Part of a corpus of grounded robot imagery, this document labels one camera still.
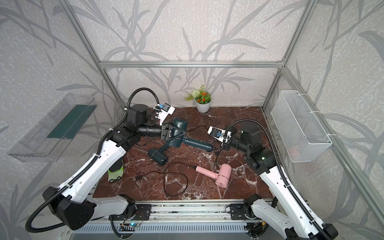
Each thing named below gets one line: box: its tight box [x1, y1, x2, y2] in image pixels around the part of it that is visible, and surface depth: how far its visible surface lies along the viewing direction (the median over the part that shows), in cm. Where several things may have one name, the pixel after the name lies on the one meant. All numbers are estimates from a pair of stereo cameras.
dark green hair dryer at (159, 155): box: [147, 144, 170, 165], surface depth 91 cm
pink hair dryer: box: [195, 163, 233, 188], surface depth 85 cm
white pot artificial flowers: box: [184, 84, 212, 113], surface depth 114 cm
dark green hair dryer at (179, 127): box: [166, 117, 214, 152], surface depth 62 cm
